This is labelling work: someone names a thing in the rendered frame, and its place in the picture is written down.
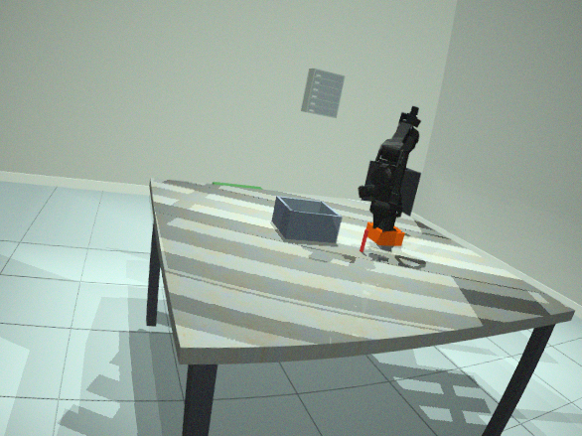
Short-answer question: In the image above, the red peg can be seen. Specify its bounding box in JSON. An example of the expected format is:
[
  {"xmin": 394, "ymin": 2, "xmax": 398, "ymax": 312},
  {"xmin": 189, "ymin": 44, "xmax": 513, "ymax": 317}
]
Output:
[{"xmin": 360, "ymin": 229, "xmax": 369, "ymax": 252}]

